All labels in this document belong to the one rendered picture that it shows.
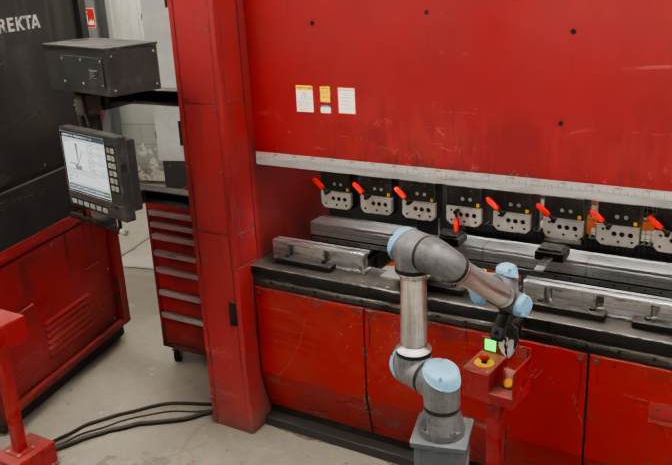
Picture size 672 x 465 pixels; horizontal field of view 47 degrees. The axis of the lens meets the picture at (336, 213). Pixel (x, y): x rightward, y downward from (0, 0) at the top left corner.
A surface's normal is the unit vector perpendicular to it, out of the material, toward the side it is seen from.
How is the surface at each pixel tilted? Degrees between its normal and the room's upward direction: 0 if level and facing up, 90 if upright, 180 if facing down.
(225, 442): 0
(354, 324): 90
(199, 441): 0
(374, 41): 90
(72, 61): 90
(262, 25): 90
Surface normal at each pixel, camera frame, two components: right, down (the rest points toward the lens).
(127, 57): 0.73, 0.18
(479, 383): -0.59, 0.28
